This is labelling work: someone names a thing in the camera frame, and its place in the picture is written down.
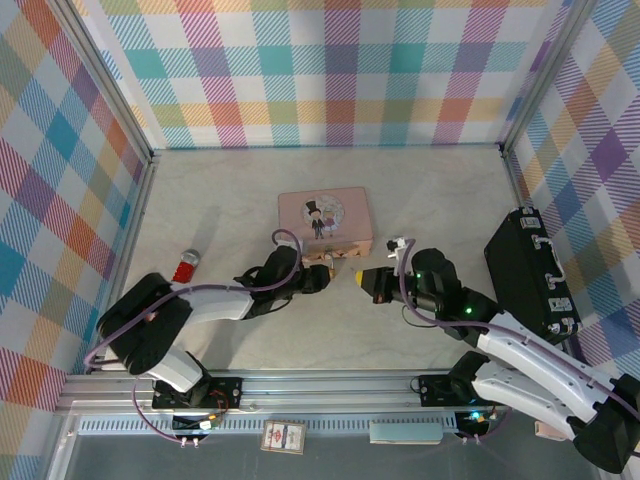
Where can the small pink object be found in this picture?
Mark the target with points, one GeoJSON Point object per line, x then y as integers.
{"type": "Point", "coordinates": [547, 431]}

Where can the brass padlock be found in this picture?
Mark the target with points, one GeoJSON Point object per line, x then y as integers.
{"type": "Point", "coordinates": [331, 272]}

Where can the aluminium mounting rail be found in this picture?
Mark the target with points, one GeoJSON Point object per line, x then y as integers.
{"type": "Point", "coordinates": [325, 387]}

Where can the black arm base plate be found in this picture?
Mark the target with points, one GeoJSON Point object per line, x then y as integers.
{"type": "Point", "coordinates": [434, 391]}
{"type": "Point", "coordinates": [226, 393]}

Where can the aluminium frame post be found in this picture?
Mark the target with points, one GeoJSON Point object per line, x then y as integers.
{"type": "Point", "coordinates": [107, 75]}
{"type": "Point", "coordinates": [545, 70]}

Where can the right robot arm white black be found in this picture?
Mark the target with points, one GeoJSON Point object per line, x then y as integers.
{"type": "Point", "coordinates": [540, 360]}

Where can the teal flat box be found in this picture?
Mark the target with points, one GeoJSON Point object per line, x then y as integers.
{"type": "Point", "coordinates": [405, 433]}

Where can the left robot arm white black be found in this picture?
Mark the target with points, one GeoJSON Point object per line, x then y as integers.
{"type": "Point", "coordinates": [215, 301]}

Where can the black case with silver latches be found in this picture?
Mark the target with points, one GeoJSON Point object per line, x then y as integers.
{"type": "Point", "coordinates": [520, 280]}

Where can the small red silver can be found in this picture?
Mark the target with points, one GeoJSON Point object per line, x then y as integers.
{"type": "Point", "coordinates": [185, 267]}

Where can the playing card box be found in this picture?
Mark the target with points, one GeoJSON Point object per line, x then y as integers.
{"type": "Point", "coordinates": [283, 437]}

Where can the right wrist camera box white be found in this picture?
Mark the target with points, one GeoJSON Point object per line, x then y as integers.
{"type": "Point", "coordinates": [397, 245]}

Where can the pink box with cartoon couple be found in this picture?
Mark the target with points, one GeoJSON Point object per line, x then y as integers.
{"type": "Point", "coordinates": [300, 235]}

